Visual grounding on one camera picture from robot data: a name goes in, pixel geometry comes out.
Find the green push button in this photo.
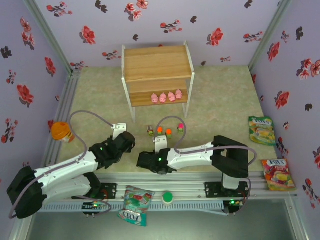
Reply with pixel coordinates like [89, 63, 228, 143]
[161, 191, 175, 205]

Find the teal red Fox's candy bag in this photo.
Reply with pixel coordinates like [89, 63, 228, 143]
[116, 185, 156, 228]

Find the tiger cup with orange lid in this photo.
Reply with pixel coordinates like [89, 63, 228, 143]
[51, 121, 76, 144]

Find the black controller board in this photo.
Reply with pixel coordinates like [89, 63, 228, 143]
[82, 200, 105, 216]
[223, 198, 245, 215]

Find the beige green table mat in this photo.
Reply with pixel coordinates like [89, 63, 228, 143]
[58, 65, 285, 174]

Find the green yellow Fox's candy bag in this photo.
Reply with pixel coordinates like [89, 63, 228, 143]
[248, 115, 277, 147]

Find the orange red Fox's candy bag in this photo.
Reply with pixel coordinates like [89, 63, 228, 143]
[261, 158, 297, 192]

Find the long aluminium base rail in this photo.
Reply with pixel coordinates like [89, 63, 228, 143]
[23, 172, 300, 201]

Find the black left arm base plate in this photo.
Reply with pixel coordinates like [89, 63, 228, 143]
[71, 182, 118, 200]

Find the white slotted cable duct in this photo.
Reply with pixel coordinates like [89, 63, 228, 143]
[33, 201, 224, 213]

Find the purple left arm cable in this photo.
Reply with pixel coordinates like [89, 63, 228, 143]
[8, 110, 115, 220]

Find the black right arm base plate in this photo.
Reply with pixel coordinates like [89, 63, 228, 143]
[204, 181, 251, 200]

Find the aluminium side rail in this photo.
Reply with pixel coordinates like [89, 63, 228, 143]
[41, 68, 82, 176]

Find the wooden shelf with white frame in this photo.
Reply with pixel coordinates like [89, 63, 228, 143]
[121, 41, 196, 124]

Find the aluminium frame bar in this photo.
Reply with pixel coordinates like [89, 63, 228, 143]
[284, 194, 311, 240]
[7, 216, 36, 240]

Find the aluminium corner post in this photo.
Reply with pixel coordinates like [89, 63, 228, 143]
[248, 0, 293, 72]
[23, 0, 75, 73]

